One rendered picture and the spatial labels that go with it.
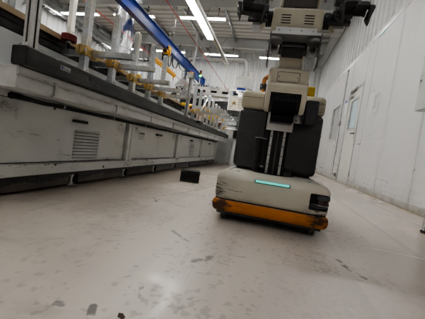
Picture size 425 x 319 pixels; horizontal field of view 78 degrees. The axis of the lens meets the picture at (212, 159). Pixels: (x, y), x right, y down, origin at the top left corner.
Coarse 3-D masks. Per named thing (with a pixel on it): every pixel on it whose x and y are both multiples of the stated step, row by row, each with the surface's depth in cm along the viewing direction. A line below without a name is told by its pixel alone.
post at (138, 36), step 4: (136, 32) 186; (136, 36) 186; (140, 36) 188; (136, 40) 186; (140, 40) 189; (136, 44) 186; (136, 48) 187; (136, 52) 187; (136, 56) 187; (136, 60) 187; (132, 64) 187; (136, 64) 188; (132, 72) 188; (136, 72) 189; (128, 84) 188; (132, 84) 188; (128, 88) 188; (132, 88) 188
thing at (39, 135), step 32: (0, 32) 117; (0, 96) 124; (32, 96) 137; (0, 128) 126; (32, 128) 143; (64, 128) 165; (96, 128) 195; (128, 128) 232; (0, 160) 129; (32, 160) 146; (64, 160) 169; (96, 160) 202; (128, 160) 240; (160, 160) 308; (192, 160) 437; (0, 192) 130
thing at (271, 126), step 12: (276, 96) 143; (288, 96) 142; (300, 96) 141; (276, 108) 145; (288, 108) 143; (312, 108) 152; (276, 120) 150; (288, 120) 148; (300, 120) 160; (312, 120) 152
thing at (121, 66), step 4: (92, 64) 171; (96, 64) 170; (100, 64) 170; (104, 64) 169; (120, 64) 167; (124, 64) 166; (120, 68) 167; (124, 68) 166; (128, 68) 165; (132, 68) 165; (136, 68) 164; (140, 68) 164; (144, 68) 163; (148, 68) 162; (152, 68) 162; (152, 72) 165
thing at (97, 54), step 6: (66, 54) 147; (72, 54) 145; (78, 54) 144; (96, 54) 142; (102, 54) 141; (108, 54) 140; (114, 54) 140; (120, 54) 139; (126, 54) 138; (132, 54) 138; (126, 60) 141; (132, 60) 140
